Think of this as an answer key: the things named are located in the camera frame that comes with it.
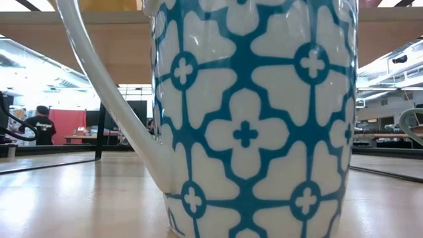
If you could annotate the wooden background bench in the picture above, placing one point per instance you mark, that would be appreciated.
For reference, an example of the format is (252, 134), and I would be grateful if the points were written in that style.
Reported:
(380, 135)

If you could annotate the plain yellow mug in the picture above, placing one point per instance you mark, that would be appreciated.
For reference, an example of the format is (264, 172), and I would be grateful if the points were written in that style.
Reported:
(109, 5)

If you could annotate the white blue floral mug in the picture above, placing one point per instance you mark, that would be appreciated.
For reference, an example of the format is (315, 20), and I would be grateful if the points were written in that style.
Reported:
(244, 99)

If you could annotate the black divider panel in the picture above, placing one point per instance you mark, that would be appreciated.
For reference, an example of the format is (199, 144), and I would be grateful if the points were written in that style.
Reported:
(138, 112)

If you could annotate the red divider panel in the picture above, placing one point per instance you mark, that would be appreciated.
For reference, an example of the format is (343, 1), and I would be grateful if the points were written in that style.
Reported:
(67, 125)

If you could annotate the plain pink mug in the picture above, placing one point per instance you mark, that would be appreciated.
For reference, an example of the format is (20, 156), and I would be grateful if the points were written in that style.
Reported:
(368, 3)

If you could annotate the black ceiling camera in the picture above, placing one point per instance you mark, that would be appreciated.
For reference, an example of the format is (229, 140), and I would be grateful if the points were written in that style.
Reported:
(400, 59)

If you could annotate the wooden background table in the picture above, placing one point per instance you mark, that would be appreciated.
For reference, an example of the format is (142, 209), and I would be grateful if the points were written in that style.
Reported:
(82, 137)

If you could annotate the plain green mug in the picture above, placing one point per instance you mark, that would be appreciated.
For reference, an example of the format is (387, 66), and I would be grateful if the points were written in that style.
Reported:
(401, 123)

